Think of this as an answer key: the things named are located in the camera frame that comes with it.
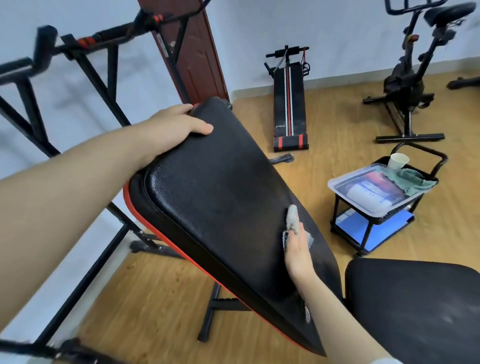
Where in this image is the red blue printed packet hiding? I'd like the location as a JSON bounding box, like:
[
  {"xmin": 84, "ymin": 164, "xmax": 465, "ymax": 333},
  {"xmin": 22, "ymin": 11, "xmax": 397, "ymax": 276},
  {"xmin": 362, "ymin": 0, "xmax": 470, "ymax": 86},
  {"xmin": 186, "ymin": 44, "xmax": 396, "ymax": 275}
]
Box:
[{"xmin": 365, "ymin": 172, "xmax": 408, "ymax": 205}]

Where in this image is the black equipment base bar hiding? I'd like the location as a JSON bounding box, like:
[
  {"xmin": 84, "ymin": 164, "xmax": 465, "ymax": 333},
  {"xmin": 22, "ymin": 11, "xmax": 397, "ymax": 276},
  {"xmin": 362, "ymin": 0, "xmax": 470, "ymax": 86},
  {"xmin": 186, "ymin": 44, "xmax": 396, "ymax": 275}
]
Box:
[{"xmin": 446, "ymin": 76, "xmax": 480, "ymax": 90}]

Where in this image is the person's left hand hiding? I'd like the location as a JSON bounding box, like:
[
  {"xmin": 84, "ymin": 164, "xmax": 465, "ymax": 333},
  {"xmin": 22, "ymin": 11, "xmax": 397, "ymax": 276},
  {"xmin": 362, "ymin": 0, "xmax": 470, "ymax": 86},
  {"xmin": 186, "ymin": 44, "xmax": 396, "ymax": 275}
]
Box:
[{"xmin": 145, "ymin": 103, "xmax": 215, "ymax": 163}]

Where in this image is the white paper cup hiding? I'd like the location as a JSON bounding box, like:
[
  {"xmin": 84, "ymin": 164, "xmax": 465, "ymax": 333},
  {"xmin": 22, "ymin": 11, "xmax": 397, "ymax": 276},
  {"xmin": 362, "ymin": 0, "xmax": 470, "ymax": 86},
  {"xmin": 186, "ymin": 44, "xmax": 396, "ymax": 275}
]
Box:
[{"xmin": 386, "ymin": 152, "xmax": 410, "ymax": 171}]

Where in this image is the grey cleaning cloth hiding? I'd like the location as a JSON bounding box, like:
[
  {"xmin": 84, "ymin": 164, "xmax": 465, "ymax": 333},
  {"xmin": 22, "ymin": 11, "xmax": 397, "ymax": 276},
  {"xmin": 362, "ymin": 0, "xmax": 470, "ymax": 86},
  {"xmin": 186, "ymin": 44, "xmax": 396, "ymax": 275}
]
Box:
[{"xmin": 281, "ymin": 204, "xmax": 314, "ymax": 324}]

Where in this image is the blue flat board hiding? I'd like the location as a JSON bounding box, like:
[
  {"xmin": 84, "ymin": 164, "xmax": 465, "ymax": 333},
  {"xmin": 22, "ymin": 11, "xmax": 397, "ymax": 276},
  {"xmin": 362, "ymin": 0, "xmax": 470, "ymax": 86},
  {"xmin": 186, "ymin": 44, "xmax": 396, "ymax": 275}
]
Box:
[{"xmin": 335, "ymin": 208, "xmax": 415, "ymax": 252}]

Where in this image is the clear plastic tray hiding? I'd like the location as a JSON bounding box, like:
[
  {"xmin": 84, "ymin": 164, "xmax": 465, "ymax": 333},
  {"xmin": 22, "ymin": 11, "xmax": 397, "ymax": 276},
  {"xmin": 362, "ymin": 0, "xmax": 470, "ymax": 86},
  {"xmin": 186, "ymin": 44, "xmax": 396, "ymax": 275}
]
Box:
[{"xmin": 327, "ymin": 163, "xmax": 423, "ymax": 219}]

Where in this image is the green cloth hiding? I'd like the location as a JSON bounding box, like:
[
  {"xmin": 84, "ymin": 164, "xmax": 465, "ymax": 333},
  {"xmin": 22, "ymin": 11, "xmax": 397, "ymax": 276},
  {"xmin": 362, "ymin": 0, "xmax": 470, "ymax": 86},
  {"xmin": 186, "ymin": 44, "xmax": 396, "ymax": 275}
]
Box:
[{"xmin": 376, "ymin": 166, "xmax": 439, "ymax": 198}]

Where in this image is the black metal cart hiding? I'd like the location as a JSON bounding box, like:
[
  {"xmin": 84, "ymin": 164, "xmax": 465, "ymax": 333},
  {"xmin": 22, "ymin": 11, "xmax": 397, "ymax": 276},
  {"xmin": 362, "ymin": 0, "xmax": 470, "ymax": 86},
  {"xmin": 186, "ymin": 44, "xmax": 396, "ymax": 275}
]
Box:
[{"xmin": 329, "ymin": 142, "xmax": 449, "ymax": 258}]

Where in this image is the black exercise bike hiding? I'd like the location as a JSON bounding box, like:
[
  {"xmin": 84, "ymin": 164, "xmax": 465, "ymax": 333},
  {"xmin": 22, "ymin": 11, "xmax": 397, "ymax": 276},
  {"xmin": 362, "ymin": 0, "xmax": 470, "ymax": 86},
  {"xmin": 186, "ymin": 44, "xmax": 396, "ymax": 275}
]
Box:
[{"xmin": 362, "ymin": 0, "xmax": 477, "ymax": 144}]

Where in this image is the person's right forearm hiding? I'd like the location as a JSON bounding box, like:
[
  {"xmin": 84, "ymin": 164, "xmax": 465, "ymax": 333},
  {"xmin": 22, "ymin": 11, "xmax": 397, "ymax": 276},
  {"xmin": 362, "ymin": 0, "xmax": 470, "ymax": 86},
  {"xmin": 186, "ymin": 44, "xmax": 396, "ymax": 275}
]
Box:
[{"xmin": 296, "ymin": 273, "xmax": 395, "ymax": 364}]

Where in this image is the black pull-up station frame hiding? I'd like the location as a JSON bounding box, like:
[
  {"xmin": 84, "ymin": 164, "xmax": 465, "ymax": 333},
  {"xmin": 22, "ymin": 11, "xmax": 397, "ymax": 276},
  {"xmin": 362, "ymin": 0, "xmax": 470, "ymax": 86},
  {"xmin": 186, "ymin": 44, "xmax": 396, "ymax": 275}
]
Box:
[
  {"xmin": 0, "ymin": 56, "xmax": 185, "ymax": 364},
  {"xmin": 33, "ymin": 0, "xmax": 295, "ymax": 165}
]

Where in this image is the black weight bench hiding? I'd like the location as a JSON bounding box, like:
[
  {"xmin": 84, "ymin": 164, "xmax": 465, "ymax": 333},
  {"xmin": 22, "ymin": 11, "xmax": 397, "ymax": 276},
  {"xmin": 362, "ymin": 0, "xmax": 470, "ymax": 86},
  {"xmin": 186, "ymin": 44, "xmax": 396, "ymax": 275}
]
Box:
[{"xmin": 122, "ymin": 96, "xmax": 480, "ymax": 364}]

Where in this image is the white paper roll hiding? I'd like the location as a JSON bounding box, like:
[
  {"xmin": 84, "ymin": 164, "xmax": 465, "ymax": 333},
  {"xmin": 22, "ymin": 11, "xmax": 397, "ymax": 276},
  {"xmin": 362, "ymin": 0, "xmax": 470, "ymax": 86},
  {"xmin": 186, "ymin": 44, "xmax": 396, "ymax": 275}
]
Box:
[{"xmin": 346, "ymin": 183, "xmax": 391, "ymax": 212}]

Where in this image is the person's right hand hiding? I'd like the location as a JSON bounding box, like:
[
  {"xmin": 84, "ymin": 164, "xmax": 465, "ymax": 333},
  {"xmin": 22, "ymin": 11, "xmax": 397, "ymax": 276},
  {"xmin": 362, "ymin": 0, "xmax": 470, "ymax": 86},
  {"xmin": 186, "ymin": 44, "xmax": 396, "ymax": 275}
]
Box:
[{"xmin": 284, "ymin": 223, "xmax": 316, "ymax": 287}]

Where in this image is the black striped sit-up bench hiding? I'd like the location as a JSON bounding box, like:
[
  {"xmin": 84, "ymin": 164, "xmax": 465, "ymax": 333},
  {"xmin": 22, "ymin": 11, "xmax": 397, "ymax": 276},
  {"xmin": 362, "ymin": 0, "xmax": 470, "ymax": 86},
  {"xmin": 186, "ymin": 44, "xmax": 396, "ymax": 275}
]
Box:
[{"xmin": 264, "ymin": 44, "xmax": 311, "ymax": 153}]

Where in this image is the brown wooden door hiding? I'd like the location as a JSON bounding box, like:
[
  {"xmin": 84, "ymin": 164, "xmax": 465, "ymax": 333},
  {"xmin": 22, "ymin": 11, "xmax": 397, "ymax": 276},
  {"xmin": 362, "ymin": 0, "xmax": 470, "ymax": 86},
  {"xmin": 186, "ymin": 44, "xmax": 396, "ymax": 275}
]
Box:
[{"xmin": 137, "ymin": 0, "xmax": 230, "ymax": 106}]

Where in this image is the person's left forearm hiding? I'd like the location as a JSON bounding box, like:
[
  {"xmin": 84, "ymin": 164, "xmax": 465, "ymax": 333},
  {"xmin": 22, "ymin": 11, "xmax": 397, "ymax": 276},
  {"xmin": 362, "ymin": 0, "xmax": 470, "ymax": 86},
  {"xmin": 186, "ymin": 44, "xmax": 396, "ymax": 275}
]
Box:
[{"xmin": 0, "ymin": 123, "xmax": 158, "ymax": 331}]

